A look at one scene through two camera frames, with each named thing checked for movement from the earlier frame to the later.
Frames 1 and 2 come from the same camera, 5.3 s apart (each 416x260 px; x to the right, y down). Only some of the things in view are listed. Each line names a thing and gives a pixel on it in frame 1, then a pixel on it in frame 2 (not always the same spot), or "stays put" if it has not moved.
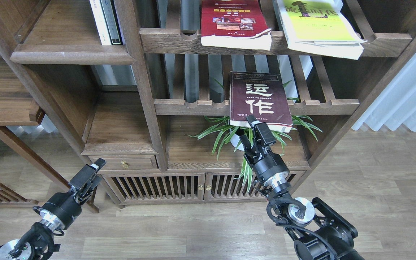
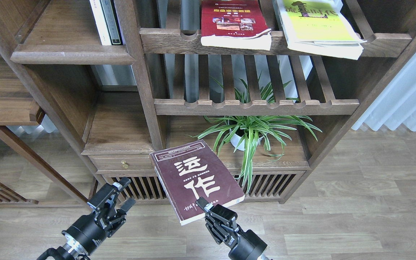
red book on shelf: x=235 y=24 stays put
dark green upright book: x=112 y=20 stays put
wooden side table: x=3 y=100 stays put
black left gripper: x=61 y=208 → x=89 y=230
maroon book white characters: x=261 y=95 → x=192 y=170
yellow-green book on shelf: x=320 y=27 stays put
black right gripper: x=267 y=164 → x=244 y=245
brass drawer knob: x=124 y=164 stays put
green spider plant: x=248 y=140 stays put
